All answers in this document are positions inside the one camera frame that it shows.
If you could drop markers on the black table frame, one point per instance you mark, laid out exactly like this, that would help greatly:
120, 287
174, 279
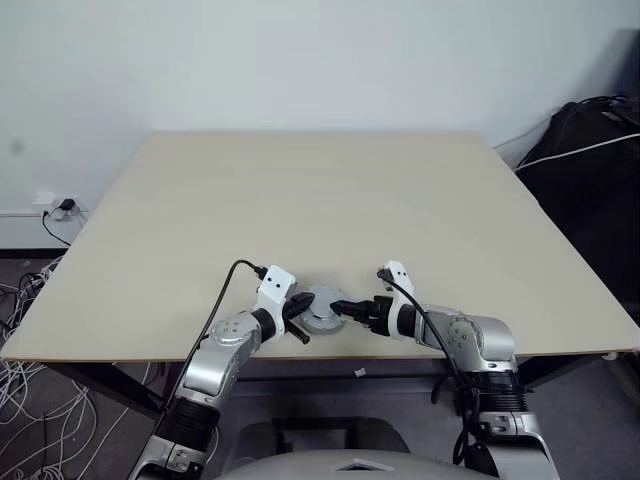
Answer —
115, 395

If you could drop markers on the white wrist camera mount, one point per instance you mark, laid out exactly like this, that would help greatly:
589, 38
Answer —
400, 272
275, 285

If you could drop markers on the black bag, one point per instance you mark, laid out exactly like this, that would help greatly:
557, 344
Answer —
575, 215

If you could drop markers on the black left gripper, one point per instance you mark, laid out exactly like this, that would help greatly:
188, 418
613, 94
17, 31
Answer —
291, 312

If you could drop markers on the black power adapter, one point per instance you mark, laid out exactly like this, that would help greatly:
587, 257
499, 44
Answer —
66, 204

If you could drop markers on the silver motor gear cover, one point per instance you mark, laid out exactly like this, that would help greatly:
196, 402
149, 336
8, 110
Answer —
325, 297

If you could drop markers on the white table corner clamp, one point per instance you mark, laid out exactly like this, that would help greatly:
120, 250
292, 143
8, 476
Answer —
617, 354

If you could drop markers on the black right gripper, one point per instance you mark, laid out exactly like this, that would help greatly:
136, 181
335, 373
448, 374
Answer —
381, 315

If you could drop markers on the silver robot torso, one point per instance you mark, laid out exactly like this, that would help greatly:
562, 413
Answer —
350, 462

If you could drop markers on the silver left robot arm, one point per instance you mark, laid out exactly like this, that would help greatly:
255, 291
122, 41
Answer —
215, 365

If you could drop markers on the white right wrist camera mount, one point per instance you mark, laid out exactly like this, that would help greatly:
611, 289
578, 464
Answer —
400, 272

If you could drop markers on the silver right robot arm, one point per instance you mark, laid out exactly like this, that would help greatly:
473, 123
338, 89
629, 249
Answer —
490, 340

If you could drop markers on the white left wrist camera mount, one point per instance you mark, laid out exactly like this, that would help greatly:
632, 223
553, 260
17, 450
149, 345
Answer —
275, 285

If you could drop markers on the white wall power outlet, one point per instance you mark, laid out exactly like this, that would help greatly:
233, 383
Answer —
45, 200

